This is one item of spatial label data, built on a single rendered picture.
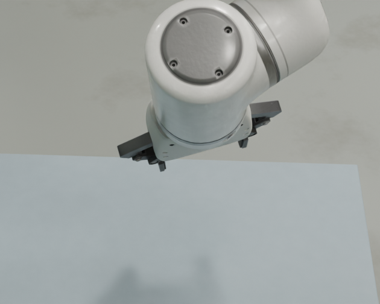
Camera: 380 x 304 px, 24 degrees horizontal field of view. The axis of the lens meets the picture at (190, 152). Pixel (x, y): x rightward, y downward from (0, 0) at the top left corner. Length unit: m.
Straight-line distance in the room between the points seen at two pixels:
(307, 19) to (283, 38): 0.02
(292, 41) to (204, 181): 0.49
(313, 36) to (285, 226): 0.44
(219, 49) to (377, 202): 1.67
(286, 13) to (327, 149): 1.75
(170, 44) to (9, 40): 2.29
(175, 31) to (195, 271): 0.45
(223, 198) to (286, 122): 1.39
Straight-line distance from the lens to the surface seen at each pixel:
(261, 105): 0.88
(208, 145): 0.78
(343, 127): 2.52
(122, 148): 0.88
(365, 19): 3.04
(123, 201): 1.14
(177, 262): 1.06
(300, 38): 0.70
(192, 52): 0.65
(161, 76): 0.65
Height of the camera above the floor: 1.51
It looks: 39 degrees down
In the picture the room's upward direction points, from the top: straight up
